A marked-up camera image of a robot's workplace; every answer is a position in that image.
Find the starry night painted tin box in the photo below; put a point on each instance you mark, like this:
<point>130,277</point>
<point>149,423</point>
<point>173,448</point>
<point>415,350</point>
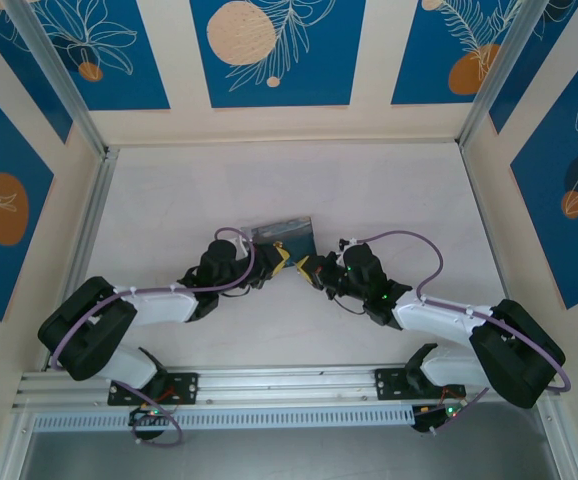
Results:
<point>289,232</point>

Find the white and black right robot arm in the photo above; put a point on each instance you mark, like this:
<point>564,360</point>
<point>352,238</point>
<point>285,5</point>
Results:
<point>434,315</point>

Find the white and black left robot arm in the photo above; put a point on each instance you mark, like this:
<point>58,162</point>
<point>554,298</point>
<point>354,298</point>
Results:
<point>164,302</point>

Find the blue panel with cream circle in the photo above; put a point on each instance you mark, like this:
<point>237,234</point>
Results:
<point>279,55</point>

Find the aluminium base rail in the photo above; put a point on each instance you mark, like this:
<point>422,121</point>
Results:
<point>289,382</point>

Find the blue floral wall panel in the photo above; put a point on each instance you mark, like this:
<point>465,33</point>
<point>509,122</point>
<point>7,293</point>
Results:
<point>564,200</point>
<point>4,210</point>
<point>119,55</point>
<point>439,50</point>

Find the aluminium frame post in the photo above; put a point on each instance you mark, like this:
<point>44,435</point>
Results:
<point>499,70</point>
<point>59,80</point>

